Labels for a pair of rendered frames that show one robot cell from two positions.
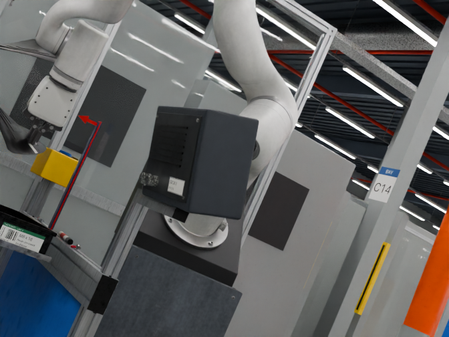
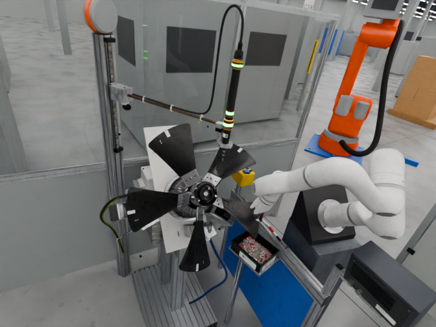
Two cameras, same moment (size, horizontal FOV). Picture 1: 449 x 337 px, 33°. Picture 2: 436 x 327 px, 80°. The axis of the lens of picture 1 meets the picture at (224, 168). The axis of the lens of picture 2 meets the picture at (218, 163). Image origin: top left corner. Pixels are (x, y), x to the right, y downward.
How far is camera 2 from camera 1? 1.55 m
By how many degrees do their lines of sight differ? 36
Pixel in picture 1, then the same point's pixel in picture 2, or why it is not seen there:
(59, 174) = (247, 181)
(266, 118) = (400, 224)
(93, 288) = (321, 300)
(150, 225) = (317, 233)
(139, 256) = (322, 256)
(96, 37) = not seen: hidden behind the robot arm
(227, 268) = (351, 234)
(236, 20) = not seen: hidden behind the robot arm
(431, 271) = (351, 67)
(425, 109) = not seen: outside the picture
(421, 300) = (347, 80)
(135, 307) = (322, 268)
